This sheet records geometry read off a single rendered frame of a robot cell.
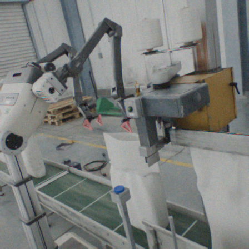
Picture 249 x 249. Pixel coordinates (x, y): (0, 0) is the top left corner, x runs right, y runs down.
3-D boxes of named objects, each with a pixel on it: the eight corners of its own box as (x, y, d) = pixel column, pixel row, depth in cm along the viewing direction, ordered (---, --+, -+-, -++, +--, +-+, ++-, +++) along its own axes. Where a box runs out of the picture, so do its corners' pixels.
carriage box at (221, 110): (172, 133, 162) (164, 81, 153) (201, 115, 183) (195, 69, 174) (210, 137, 144) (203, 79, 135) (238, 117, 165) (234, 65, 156)
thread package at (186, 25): (168, 46, 141) (163, 12, 136) (183, 43, 150) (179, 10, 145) (193, 42, 130) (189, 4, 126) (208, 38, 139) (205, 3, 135)
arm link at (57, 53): (64, 45, 212) (66, 38, 203) (76, 58, 212) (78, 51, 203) (17, 76, 193) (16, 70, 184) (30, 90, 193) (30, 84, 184)
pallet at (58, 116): (41, 118, 725) (40, 113, 721) (78, 105, 801) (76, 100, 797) (58, 120, 664) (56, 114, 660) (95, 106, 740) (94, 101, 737)
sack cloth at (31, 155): (17, 172, 326) (-2, 115, 307) (34, 164, 339) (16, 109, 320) (34, 181, 291) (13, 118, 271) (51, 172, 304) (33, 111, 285)
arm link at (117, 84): (106, 30, 168) (115, 23, 159) (114, 32, 171) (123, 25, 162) (109, 99, 165) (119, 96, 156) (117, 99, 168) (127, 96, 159)
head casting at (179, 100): (139, 145, 141) (128, 91, 133) (167, 129, 157) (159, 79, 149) (188, 154, 120) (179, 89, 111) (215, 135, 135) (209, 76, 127)
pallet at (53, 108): (40, 113, 721) (38, 108, 717) (78, 101, 791) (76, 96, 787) (53, 115, 658) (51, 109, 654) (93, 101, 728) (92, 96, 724)
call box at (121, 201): (111, 201, 149) (109, 192, 147) (121, 194, 154) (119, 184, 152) (121, 205, 143) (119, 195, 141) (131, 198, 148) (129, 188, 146)
